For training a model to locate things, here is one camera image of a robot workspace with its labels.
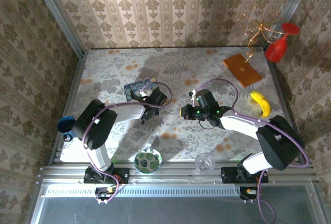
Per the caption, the starry night print box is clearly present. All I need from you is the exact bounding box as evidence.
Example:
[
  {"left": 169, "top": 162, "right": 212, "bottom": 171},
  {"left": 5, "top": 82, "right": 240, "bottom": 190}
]
[{"left": 123, "top": 77, "right": 162, "bottom": 103}]

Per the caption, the aluminium frame bar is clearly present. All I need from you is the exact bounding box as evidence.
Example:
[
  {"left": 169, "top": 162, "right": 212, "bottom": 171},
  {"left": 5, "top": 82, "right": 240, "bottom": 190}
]
[
  {"left": 38, "top": 160, "right": 320, "bottom": 185},
  {"left": 30, "top": 0, "right": 85, "bottom": 58},
  {"left": 48, "top": 53, "right": 87, "bottom": 165},
  {"left": 266, "top": 50, "right": 315, "bottom": 165},
  {"left": 265, "top": 0, "right": 315, "bottom": 50}
]

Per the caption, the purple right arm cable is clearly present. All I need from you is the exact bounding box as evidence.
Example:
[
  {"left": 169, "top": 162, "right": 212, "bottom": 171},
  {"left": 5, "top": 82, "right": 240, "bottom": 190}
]
[{"left": 195, "top": 78, "right": 311, "bottom": 224}]

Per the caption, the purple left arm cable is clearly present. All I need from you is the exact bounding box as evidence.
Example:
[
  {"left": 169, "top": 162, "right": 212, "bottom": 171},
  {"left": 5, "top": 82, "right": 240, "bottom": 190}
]
[{"left": 82, "top": 81, "right": 173, "bottom": 205}]

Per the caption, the green leaf pattern plate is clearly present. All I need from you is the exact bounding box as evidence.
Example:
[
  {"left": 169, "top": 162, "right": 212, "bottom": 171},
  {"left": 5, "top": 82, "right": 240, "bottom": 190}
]
[{"left": 133, "top": 148, "right": 163, "bottom": 174}]

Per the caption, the blue mug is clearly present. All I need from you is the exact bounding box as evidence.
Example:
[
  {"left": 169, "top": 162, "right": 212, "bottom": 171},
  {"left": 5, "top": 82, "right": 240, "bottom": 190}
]
[{"left": 56, "top": 115, "right": 77, "bottom": 142}]

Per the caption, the red wine glass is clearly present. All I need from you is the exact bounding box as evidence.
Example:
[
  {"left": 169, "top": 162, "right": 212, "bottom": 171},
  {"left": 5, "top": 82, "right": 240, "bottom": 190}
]
[{"left": 264, "top": 22, "right": 300, "bottom": 63}]

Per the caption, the copper wire sculpture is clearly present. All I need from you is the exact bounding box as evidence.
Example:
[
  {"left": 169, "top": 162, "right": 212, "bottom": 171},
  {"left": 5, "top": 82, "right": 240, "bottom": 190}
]
[{"left": 234, "top": 3, "right": 283, "bottom": 71}]

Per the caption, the white slotted cable duct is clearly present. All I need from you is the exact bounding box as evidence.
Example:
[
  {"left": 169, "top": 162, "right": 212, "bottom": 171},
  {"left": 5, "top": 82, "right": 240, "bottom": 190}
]
[{"left": 42, "top": 184, "right": 241, "bottom": 198}]

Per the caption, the black connector box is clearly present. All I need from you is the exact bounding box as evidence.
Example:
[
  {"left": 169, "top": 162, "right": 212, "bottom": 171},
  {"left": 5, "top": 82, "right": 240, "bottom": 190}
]
[
  {"left": 95, "top": 187, "right": 117, "bottom": 200},
  {"left": 239, "top": 186, "right": 262, "bottom": 200}
]

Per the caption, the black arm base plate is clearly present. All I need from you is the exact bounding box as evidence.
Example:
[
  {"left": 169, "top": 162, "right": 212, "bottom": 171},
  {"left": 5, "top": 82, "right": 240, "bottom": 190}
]
[
  {"left": 84, "top": 167, "right": 129, "bottom": 185},
  {"left": 221, "top": 166, "right": 269, "bottom": 184}
]

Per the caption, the grey metal panel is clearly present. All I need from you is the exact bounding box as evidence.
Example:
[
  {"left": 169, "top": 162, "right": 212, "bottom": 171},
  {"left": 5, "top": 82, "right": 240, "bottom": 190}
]
[{"left": 29, "top": 178, "right": 328, "bottom": 224}]

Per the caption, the clear drinking glass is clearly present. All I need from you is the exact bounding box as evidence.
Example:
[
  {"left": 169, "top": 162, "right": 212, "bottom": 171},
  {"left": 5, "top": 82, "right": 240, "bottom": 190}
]
[{"left": 194, "top": 153, "right": 216, "bottom": 174}]

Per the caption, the yellow banana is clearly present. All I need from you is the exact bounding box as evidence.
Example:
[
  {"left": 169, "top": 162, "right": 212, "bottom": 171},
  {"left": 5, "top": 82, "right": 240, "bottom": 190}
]
[{"left": 249, "top": 89, "right": 272, "bottom": 118}]

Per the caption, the floral tablecloth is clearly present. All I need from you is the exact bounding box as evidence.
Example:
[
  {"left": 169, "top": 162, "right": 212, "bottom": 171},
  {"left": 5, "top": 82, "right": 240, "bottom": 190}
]
[{"left": 62, "top": 47, "right": 300, "bottom": 161}]

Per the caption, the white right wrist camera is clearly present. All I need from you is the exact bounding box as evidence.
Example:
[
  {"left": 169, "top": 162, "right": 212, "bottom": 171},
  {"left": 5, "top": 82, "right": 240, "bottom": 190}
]
[{"left": 189, "top": 89, "right": 200, "bottom": 103}]

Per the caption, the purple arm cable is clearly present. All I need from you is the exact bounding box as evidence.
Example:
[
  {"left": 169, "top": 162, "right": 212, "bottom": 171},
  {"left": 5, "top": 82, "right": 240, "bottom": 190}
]
[
  {"left": 82, "top": 81, "right": 173, "bottom": 205},
  {"left": 195, "top": 78, "right": 311, "bottom": 224}
]

